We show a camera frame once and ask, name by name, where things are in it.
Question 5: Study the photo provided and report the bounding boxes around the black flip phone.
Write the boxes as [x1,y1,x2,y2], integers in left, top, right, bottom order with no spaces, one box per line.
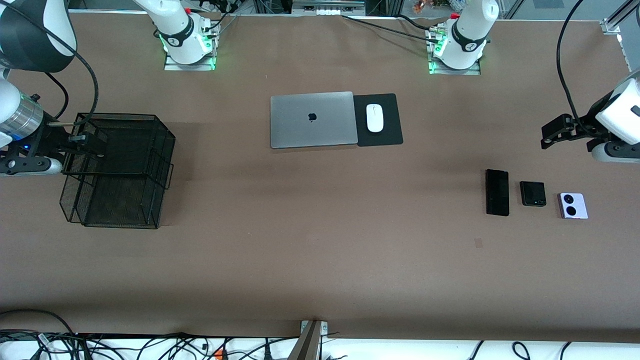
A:
[519,181,547,208]

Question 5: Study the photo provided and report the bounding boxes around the lavender flip phone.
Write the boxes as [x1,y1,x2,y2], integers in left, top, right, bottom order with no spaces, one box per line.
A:
[557,192,589,220]

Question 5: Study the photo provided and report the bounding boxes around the long black smartphone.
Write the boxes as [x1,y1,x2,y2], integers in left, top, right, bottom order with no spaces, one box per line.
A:
[485,169,510,217]

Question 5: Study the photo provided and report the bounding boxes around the black mouse pad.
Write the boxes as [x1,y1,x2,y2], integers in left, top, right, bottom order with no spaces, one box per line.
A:
[353,93,404,148]

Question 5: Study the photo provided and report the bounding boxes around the white computer mouse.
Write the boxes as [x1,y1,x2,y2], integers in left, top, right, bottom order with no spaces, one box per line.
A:
[366,103,385,133]

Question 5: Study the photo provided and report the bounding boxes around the silver closed laptop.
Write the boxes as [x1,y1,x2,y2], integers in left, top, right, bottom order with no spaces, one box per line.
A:
[270,91,359,150]

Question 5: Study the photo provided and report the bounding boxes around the white power strip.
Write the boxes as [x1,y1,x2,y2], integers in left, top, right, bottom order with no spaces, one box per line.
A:
[292,0,366,16]

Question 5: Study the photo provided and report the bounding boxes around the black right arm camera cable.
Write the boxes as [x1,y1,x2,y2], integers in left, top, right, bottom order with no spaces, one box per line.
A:
[0,10,100,132]

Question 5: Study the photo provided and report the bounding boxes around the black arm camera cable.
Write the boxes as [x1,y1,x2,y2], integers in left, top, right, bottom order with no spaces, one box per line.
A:
[0,10,100,132]
[556,0,586,126]

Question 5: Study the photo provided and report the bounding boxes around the black wire mesh tray organizer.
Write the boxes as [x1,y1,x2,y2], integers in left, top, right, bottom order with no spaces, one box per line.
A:
[59,112,177,230]

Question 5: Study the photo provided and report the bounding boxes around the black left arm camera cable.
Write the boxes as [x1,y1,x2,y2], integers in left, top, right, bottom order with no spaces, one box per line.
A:
[556,0,586,126]

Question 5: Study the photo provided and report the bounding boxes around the aluminium table edge rail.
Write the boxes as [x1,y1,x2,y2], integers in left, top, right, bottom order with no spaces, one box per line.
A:
[619,34,640,98]

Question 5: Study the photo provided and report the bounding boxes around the aluminium frame profile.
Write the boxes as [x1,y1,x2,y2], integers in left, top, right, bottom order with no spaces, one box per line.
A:
[601,0,640,36]

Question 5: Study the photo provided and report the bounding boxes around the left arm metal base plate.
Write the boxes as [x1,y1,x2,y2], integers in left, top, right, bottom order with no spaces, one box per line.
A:
[427,25,482,76]

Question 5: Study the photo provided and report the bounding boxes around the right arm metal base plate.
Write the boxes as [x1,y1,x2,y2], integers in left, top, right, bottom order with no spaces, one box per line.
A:
[164,25,218,72]

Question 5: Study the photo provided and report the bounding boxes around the black looped floor cable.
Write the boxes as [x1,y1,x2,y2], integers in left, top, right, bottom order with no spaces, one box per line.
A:
[0,309,76,335]

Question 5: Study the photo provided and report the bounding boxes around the black cable across table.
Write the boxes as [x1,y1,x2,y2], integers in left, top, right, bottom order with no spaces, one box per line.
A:
[341,14,441,41]

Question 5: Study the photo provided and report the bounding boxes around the tangled black floor cables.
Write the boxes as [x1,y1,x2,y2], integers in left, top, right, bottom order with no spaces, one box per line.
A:
[0,330,301,360]

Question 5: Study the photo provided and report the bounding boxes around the aluminium camera mount post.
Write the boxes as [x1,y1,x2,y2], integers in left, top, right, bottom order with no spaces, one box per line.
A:
[287,320,329,360]

